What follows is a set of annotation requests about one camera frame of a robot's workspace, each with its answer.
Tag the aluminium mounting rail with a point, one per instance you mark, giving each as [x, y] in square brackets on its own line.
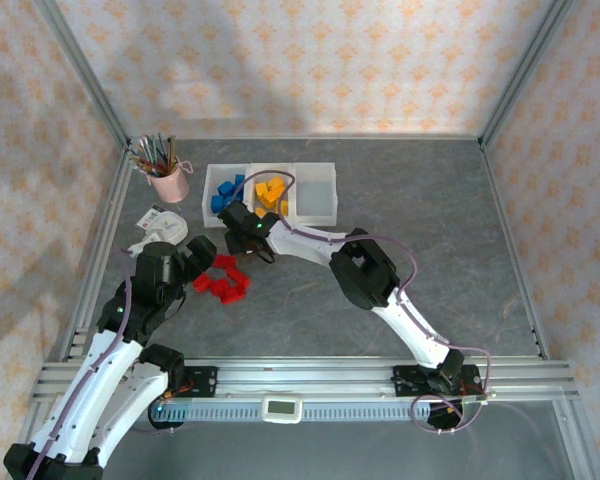
[305, 375]

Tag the printed paper card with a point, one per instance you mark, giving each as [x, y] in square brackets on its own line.
[148, 218]

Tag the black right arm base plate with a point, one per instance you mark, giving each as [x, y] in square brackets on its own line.
[405, 382]

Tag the thin paintbrush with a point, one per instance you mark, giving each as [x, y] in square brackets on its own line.
[171, 147]
[139, 163]
[158, 147]
[146, 151]

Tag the red lego brick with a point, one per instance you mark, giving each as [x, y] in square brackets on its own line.
[243, 285]
[219, 286]
[224, 262]
[237, 274]
[202, 283]
[232, 296]

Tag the aluminium frame post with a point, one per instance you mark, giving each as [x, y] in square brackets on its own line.
[80, 70]
[525, 70]

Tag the white digital timer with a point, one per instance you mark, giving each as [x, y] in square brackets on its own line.
[281, 409]

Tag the white square gadget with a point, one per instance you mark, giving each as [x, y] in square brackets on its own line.
[170, 227]

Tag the pink metal cup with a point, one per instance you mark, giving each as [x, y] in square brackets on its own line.
[170, 187]

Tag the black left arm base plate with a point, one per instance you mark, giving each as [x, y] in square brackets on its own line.
[205, 382]

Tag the translucent white plastic bin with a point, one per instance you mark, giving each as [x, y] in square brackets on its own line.
[312, 200]
[260, 171]
[206, 190]

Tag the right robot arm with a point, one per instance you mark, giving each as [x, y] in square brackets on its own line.
[410, 320]

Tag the aluminium side rail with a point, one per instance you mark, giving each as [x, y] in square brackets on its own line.
[114, 190]
[495, 190]

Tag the long yellow lego brick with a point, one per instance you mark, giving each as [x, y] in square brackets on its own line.
[283, 206]

